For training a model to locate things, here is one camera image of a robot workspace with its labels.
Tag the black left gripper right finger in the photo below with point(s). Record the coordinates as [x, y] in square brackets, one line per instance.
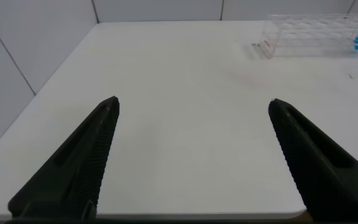
[322, 177]

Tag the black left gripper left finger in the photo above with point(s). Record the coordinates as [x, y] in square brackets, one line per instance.
[73, 174]

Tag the clear plastic test tube rack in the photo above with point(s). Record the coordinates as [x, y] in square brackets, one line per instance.
[309, 37]

